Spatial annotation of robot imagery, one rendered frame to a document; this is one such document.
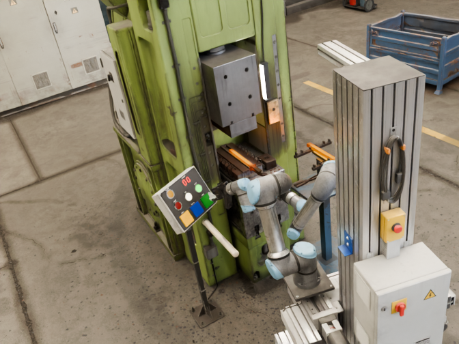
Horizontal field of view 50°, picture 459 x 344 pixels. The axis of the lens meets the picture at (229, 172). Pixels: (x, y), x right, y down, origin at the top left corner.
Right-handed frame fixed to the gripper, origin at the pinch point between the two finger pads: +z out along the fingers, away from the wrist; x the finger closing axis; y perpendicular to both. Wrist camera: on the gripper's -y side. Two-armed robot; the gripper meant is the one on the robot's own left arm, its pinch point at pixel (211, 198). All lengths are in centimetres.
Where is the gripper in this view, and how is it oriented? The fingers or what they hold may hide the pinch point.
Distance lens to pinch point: 304.3
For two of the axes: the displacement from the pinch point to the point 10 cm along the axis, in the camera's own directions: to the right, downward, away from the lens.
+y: -5.2, -8.3, -1.8
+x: -5.7, 5.0, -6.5
